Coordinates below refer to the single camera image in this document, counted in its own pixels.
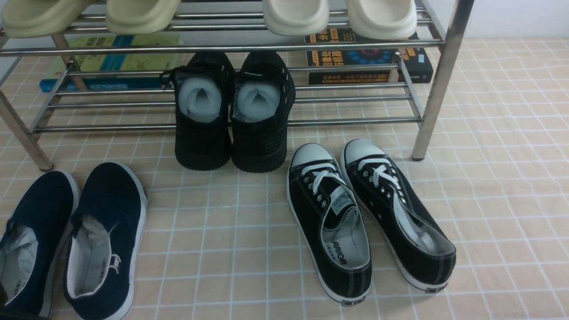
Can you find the black canvas sneaker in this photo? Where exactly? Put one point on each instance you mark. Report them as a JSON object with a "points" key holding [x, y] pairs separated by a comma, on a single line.
{"points": [[422, 252], [329, 218]]}

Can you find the navy slip-on shoe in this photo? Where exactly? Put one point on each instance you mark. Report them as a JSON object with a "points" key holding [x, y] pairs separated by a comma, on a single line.
{"points": [[34, 238], [107, 228]]}

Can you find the black knit shoe right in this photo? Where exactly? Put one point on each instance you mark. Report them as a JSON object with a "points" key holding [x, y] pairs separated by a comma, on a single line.
{"points": [[264, 94]]}

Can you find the black knit shoe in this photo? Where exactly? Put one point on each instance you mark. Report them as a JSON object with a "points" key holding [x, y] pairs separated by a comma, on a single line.
{"points": [[203, 90], [264, 94]]}

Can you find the black knit shoe left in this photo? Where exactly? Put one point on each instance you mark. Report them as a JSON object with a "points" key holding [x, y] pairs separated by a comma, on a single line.
{"points": [[203, 90]]}

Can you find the silver metal shoe rack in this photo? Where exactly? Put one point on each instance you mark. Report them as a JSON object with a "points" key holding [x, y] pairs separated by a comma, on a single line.
{"points": [[71, 82]]}

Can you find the beige checked tablecloth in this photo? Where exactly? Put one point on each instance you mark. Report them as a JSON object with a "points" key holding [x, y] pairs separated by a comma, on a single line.
{"points": [[224, 245]]}

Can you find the cream slipper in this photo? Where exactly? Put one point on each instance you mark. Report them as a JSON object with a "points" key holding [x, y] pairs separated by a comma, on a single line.
{"points": [[295, 17], [383, 19]]}

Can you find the cream slipper far right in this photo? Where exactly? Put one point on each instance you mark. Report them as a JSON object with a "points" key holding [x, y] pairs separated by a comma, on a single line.
{"points": [[383, 19]]}

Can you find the beige slipper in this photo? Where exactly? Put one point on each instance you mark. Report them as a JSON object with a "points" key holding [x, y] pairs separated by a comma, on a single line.
{"points": [[139, 17], [38, 18]]}

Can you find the beige slipper far left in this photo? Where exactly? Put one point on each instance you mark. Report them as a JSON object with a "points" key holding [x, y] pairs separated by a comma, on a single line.
{"points": [[38, 18]]}

